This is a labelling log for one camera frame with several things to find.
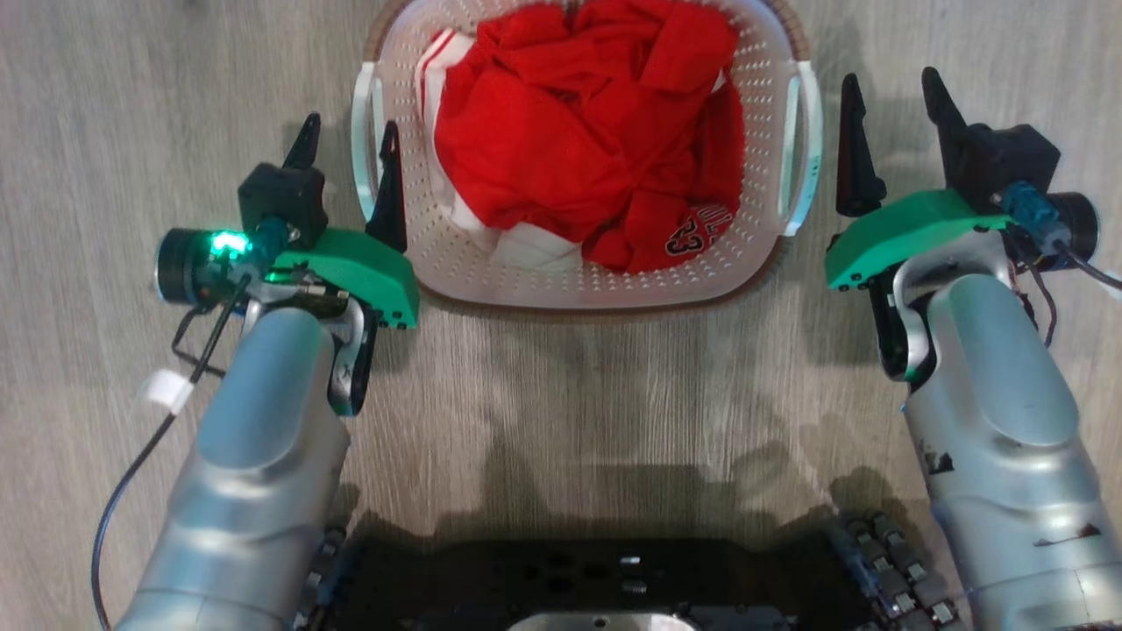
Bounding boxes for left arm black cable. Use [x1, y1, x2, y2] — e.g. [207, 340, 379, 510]
[90, 273, 257, 631]

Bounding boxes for white garment red stripes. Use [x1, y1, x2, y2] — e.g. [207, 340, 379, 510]
[413, 27, 586, 273]

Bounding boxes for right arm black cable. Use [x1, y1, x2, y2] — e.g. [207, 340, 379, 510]
[1047, 238, 1122, 294]

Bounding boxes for right base roller wheel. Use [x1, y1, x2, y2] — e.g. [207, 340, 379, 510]
[827, 508, 967, 631]

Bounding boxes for base roller wheel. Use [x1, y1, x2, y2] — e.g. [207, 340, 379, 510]
[292, 521, 353, 631]
[827, 508, 967, 631]

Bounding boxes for white perforated laundry basket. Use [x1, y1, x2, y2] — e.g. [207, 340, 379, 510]
[350, 0, 826, 313]

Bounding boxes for red jersey garment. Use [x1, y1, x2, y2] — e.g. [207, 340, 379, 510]
[433, 0, 747, 275]

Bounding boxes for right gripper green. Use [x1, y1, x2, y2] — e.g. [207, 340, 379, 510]
[823, 67, 1014, 293]

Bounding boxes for left base roller wheel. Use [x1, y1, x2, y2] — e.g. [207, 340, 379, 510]
[292, 521, 353, 631]

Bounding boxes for teal cable connector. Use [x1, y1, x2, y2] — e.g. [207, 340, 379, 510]
[1002, 181, 1072, 252]
[252, 216, 293, 262]

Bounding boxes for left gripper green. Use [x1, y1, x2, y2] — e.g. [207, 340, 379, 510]
[261, 112, 421, 330]

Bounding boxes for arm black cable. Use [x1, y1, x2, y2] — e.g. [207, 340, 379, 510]
[1047, 238, 1122, 294]
[90, 273, 257, 631]

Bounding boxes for left teal cable connector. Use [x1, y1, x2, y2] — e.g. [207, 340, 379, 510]
[252, 216, 293, 262]

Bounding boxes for white tape tag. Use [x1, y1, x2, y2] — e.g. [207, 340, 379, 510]
[144, 369, 195, 415]

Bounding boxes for right teal cable connector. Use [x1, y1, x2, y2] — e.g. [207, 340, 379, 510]
[1002, 181, 1072, 252]

